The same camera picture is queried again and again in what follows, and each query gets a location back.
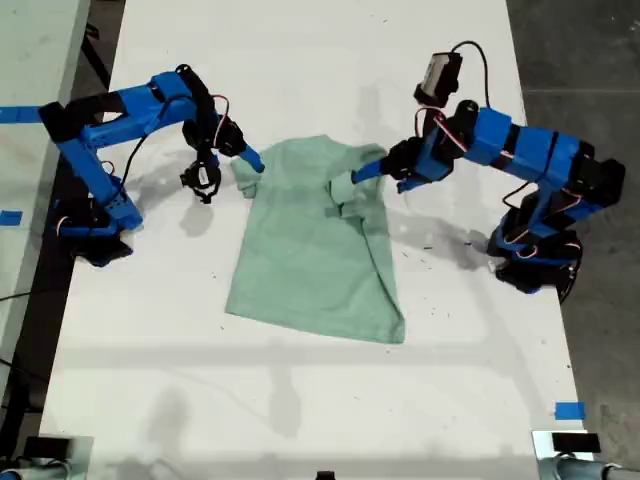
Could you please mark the metal plate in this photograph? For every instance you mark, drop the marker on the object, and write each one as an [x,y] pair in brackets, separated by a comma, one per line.
[541,445]
[82,460]

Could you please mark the small black box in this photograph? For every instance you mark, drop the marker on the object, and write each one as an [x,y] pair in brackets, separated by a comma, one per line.
[325,475]
[575,442]
[47,446]

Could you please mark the grey pipe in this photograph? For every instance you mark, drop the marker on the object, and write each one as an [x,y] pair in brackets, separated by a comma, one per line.
[35,472]
[575,471]

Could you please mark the round black gripper camera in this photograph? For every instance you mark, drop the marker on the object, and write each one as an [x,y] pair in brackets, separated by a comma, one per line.
[200,181]

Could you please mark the grey side table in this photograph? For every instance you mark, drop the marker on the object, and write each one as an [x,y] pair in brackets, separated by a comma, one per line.
[30,50]

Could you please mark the square blue tape piece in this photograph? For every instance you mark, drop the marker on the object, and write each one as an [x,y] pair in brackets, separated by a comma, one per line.
[570,411]

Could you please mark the long blue tape strip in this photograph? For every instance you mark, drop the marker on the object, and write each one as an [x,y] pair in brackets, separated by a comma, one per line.
[20,114]

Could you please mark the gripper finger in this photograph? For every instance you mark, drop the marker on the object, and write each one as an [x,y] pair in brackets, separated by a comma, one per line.
[371,171]
[251,161]

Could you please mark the black stand leg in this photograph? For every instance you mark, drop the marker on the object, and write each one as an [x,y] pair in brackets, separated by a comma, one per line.
[95,52]

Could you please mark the small blue tape piece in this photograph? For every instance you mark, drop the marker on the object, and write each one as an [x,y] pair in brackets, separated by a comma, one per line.
[10,218]

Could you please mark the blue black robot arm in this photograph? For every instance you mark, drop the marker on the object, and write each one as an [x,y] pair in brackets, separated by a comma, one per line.
[100,175]
[530,150]

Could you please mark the boxy black gripper camera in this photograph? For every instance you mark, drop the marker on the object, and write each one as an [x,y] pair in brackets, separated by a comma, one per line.
[437,75]

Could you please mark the black camera stalk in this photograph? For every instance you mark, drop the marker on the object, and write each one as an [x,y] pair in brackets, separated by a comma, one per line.
[205,157]
[431,117]

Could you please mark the pale green T-shirt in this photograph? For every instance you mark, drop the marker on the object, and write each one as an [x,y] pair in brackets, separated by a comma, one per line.
[310,260]

